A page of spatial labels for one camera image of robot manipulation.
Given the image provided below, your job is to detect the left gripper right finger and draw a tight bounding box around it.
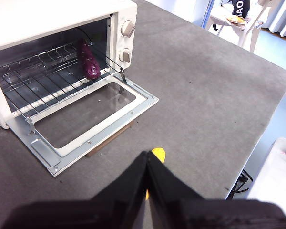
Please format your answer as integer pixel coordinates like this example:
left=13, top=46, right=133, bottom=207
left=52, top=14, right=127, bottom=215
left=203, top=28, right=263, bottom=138
left=149, top=152, right=286, bottom=229

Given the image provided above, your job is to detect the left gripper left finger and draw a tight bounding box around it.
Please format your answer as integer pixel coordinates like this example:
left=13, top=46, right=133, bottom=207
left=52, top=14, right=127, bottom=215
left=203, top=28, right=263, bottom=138
left=1, top=150, right=148, bottom=229

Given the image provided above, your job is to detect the glass oven door with handle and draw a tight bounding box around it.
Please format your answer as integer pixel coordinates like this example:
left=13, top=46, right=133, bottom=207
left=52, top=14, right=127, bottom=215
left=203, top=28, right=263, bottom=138
left=6, top=75, right=159, bottom=177

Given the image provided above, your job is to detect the purple eggplant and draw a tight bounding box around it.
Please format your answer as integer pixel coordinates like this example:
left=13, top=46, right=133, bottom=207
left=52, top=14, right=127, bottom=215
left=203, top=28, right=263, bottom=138
left=80, top=40, right=101, bottom=81

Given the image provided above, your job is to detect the beige round oven knob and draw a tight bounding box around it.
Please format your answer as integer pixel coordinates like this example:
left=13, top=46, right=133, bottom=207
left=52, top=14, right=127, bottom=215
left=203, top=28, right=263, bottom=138
left=119, top=48, right=132, bottom=64
left=121, top=20, right=136, bottom=38

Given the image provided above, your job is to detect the white Toshiba toaster oven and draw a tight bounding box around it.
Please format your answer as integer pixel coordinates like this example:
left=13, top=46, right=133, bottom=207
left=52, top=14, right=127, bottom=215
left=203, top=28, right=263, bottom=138
left=0, top=0, right=138, bottom=129

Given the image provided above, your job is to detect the yellow corn cob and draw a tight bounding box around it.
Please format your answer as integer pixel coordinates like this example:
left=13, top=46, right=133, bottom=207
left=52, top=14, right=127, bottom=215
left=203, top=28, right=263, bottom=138
left=144, top=147, right=166, bottom=200

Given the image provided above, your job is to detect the white plastic box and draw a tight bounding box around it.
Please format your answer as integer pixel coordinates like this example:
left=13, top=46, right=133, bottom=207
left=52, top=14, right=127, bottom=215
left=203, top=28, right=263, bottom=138
left=246, top=137, right=286, bottom=208

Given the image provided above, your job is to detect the white chair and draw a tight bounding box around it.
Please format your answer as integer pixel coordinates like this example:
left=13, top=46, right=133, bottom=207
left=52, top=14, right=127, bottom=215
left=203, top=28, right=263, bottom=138
left=204, top=0, right=274, bottom=53

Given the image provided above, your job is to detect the orange yellow packet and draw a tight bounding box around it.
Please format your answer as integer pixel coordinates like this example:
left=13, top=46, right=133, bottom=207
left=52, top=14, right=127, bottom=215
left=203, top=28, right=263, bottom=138
left=225, top=15, right=250, bottom=24

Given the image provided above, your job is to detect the black bag with white letters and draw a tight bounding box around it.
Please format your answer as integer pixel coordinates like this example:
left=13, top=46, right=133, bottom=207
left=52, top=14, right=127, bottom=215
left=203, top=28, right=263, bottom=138
left=228, top=0, right=251, bottom=19

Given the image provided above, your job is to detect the pale curtain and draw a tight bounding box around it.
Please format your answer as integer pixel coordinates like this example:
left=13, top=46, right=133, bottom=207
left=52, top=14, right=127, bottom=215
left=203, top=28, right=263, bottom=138
left=262, top=0, right=286, bottom=42

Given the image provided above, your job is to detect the black floor cable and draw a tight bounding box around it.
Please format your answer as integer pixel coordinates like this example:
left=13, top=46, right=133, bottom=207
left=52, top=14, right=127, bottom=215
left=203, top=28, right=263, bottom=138
left=227, top=168, right=253, bottom=200

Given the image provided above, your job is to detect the metal wire oven rack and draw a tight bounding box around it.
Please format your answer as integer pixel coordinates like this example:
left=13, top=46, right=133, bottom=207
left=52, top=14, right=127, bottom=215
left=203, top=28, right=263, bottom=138
left=0, top=44, right=124, bottom=117

